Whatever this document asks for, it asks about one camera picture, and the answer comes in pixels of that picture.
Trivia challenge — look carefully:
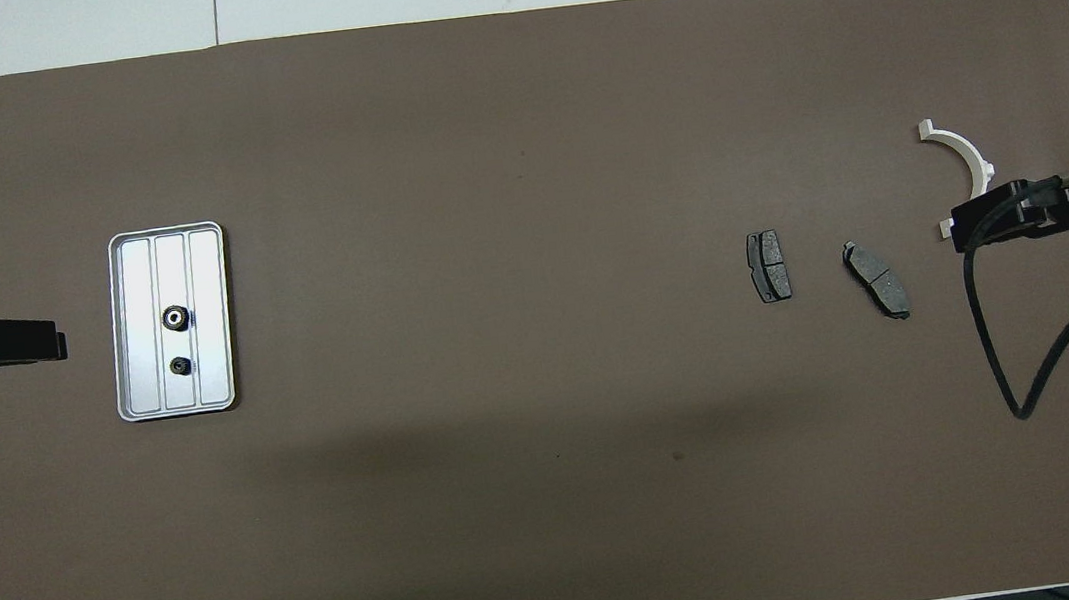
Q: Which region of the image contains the silver metal tray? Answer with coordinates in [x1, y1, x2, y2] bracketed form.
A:
[97, 220, 244, 425]

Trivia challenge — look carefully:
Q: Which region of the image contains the long grey brake pad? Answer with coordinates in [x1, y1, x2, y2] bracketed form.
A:
[840, 235, 913, 326]

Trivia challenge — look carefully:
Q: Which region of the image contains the short grey brake pad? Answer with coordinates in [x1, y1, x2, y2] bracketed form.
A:
[744, 228, 794, 306]

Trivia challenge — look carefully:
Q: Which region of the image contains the white curved plastic bracket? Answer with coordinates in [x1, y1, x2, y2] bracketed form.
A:
[917, 113, 1004, 244]

